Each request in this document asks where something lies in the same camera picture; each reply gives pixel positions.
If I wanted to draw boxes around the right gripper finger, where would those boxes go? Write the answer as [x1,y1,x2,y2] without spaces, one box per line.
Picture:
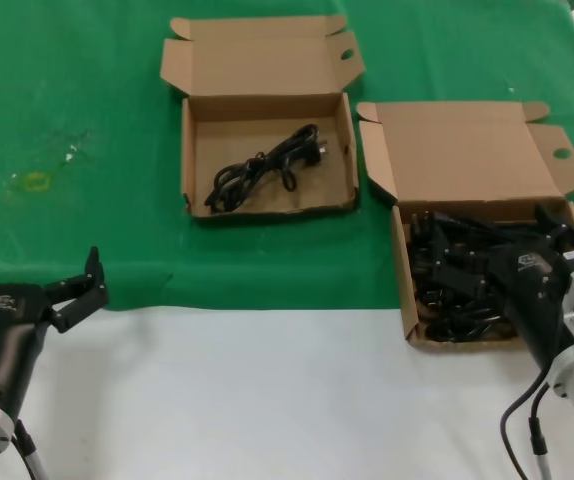
[429,222,504,304]
[535,203,574,252]

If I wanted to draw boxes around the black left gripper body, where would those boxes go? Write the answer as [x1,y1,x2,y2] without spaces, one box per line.
[0,282,51,416]

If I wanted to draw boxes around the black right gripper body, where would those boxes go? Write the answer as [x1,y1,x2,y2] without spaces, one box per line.
[486,239,574,371]

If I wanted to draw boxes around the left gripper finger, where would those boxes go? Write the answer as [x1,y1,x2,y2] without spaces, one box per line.
[41,246,111,335]

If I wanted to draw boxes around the black power cable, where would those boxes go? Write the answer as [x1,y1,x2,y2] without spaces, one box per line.
[203,123,329,211]

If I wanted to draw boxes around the deep open cardboard box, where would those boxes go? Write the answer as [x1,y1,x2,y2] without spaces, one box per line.
[355,101,574,352]

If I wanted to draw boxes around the shallow cardboard box, torn rim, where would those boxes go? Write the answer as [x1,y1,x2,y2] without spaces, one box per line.
[160,14,366,217]

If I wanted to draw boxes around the green felt cloth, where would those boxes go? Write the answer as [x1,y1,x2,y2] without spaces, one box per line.
[0,0,574,316]

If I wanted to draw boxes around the tangled black power cables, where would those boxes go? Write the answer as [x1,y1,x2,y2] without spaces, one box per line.
[409,210,553,344]

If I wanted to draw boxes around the left arm cable, silver plug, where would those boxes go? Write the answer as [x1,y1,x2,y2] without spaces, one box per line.
[14,420,51,480]

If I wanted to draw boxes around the arm cable, silver plug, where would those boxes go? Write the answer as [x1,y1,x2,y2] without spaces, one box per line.
[529,387,554,480]
[14,420,51,480]

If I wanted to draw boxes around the looping black right arm cable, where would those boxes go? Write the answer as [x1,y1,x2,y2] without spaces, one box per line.
[500,372,549,480]

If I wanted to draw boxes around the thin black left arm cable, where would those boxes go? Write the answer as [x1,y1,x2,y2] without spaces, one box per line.
[10,435,38,480]

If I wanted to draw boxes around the right arm cable, silver plug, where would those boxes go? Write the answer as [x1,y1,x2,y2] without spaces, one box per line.
[529,387,554,480]

